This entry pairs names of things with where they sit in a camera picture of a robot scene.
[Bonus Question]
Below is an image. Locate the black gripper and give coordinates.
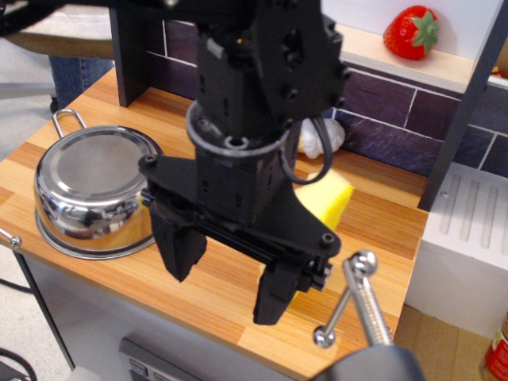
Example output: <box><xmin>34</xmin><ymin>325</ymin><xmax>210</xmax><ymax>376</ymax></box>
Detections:
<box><xmin>137</xmin><ymin>126</ymin><xmax>342</xmax><ymax>326</ymax></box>

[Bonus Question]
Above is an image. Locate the yellow sponge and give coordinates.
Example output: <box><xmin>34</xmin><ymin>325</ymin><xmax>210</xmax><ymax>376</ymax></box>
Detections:
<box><xmin>256</xmin><ymin>170</ymin><xmax>354</xmax><ymax>291</ymax></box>

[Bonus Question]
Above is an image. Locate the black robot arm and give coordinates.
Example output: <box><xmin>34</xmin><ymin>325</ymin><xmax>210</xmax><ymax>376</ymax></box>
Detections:
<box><xmin>110</xmin><ymin>1</ymin><xmax>348</xmax><ymax>325</ymax></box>

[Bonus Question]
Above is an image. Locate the upturned stainless steel pot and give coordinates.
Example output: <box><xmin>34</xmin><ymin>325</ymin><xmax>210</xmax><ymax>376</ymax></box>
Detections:
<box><xmin>34</xmin><ymin>109</ymin><xmax>162</xmax><ymax>260</ymax></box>

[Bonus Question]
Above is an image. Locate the grey oven control panel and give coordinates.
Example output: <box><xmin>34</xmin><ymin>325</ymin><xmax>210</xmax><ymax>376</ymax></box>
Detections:
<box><xmin>119</xmin><ymin>338</ymin><xmax>198</xmax><ymax>381</ymax></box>

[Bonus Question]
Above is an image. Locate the white dish rack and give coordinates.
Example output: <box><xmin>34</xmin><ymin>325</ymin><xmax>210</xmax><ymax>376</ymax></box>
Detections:
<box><xmin>406</xmin><ymin>164</ymin><xmax>507</xmax><ymax>337</ymax></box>

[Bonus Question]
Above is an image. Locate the person in blue jeans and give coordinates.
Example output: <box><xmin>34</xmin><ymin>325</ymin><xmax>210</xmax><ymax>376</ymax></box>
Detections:
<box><xmin>48</xmin><ymin>56</ymin><xmax>114</xmax><ymax>109</ymax></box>

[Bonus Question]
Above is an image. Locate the red labelled jar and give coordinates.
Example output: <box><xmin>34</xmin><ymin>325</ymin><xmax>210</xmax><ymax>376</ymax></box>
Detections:
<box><xmin>480</xmin><ymin>317</ymin><xmax>507</xmax><ymax>381</ymax></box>

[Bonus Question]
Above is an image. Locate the red toy strawberry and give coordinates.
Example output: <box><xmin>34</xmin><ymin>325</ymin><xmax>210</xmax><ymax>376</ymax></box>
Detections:
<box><xmin>383</xmin><ymin>5</ymin><xmax>440</xmax><ymax>60</ymax></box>

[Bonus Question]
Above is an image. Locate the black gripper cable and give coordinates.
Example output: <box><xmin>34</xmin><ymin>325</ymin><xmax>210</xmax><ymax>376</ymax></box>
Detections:
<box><xmin>279</xmin><ymin>117</ymin><xmax>334</xmax><ymax>186</ymax></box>

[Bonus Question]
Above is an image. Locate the metal rail knob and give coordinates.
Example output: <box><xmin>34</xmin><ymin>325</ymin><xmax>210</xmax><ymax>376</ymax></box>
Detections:
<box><xmin>0</xmin><ymin>229</ymin><xmax>22</xmax><ymax>249</ymax></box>

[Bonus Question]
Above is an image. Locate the dark wooden shelf frame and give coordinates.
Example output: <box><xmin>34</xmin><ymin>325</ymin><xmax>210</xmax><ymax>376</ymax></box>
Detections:
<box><xmin>110</xmin><ymin>1</ymin><xmax>507</xmax><ymax>211</ymax></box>

